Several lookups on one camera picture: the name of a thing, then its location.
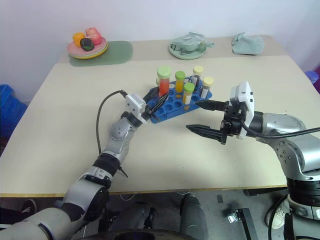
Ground yellow plate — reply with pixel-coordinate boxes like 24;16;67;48
68;47;108;60

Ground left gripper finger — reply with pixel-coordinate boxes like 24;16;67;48
151;94;170;114
148;97;163;111

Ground pink plate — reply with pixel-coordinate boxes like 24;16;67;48
66;37;108;55

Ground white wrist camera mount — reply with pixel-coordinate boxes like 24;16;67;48
124;93;148;125
228;80;256;140

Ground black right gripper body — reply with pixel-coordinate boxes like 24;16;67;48
219;99;245;146

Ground black and white sneaker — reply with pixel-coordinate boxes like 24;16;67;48
21;199;38;214

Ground dark grey rounded shape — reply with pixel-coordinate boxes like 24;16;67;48
179;192;209;240

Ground green table mat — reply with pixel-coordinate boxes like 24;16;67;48
68;40;134;68

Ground black table foot bar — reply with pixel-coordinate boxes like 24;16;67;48
243;185;288;197

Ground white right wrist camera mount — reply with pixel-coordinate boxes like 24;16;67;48
228;80;256;140

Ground pale green plate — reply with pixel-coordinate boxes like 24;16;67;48
168;37;208;61

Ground blue test tube rack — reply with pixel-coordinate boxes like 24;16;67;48
144;76;213;125

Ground black metal frame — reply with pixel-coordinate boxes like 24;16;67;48
236;207;256;240

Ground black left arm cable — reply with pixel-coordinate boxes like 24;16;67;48
96;89;130;178

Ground orange tube green cap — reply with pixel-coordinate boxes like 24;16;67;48
174;70;186;93

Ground black and green toy food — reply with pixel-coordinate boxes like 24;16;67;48
79;38;95;51

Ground purple plastic container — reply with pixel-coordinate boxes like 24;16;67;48
304;70;320;93

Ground crumpled green towel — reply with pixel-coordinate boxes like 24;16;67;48
231;31;265;56

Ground white shoe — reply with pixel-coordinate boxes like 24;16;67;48
264;197;292;230

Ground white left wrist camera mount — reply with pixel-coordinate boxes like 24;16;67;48
124;93;148;125

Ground pale green cloth bag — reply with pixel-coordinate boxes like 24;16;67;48
170;31;215;52

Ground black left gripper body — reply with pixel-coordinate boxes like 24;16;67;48
141;106;155;120

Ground pink toy food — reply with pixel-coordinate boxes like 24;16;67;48
84;26;102;45

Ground yellow tube green cap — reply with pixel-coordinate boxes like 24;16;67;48
183;82;196;111

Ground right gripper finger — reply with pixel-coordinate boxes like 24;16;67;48
194;99;227;112
185;123;225;144

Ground orange toy food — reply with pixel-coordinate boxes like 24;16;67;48
72;32;86;47

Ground blue plastic crate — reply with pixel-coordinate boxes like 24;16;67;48
0;84;28;137

